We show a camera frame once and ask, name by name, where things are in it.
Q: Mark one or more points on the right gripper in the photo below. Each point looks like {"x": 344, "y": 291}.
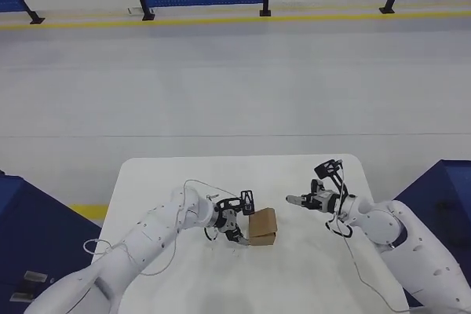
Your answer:
{"x": 326, "y": 201}

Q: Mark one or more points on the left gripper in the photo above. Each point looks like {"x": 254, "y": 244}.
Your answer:
{"x": 224, "y": 220}

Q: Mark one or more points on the small brown carton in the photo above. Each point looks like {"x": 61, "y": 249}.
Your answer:
{"x": 262, "y": 225}

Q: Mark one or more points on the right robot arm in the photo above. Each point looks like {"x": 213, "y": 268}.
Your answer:
{"x": 412, "y": 251}

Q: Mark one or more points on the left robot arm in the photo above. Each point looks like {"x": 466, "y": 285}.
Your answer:
{"x": 141, "y": 243}

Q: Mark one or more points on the black barrier foot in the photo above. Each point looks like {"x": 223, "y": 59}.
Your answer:
{"x": 387, "y": 8}

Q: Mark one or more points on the blue barrier with black feet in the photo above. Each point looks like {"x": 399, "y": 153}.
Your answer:
{"x": 8, "y": 5}
{"x": 204, "y": 3}

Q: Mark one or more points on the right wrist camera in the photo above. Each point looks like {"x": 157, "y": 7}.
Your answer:
{"x": 329, "y": 169}

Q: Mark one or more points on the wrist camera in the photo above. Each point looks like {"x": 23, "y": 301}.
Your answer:
{"x": 247, "y": 202}
{"x": 329, "y": 169}

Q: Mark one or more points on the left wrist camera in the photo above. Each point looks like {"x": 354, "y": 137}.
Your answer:
{"x": 247, "y": 202}

